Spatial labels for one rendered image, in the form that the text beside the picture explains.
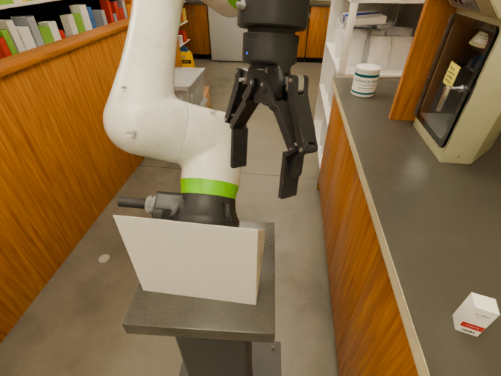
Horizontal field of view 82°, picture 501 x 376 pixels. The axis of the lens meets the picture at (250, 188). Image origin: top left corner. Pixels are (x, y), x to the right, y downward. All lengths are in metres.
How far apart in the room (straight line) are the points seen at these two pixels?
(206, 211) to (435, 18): 1.20
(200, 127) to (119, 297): 1.50
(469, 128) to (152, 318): 1.14
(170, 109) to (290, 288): 1.45
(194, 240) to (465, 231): 0.76
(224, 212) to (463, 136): 0.94
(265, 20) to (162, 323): 0.58
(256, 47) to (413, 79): 1.18
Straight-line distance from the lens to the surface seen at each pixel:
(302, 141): 0.37
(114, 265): 2.10
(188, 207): 0.59
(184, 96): 2.87
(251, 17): 0.40
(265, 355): 1.63
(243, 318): 0.67
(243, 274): 0.59
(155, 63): 0.61
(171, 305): 0.70
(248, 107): 0.47
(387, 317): 0.95
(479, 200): 1.17
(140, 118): 0.55
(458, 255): 0.93
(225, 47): 6.13
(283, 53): 0.40
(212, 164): 0.59
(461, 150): 1.30
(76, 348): 1.88
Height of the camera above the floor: 1.53
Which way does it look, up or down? 38 degrees down
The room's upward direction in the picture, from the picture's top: straight up
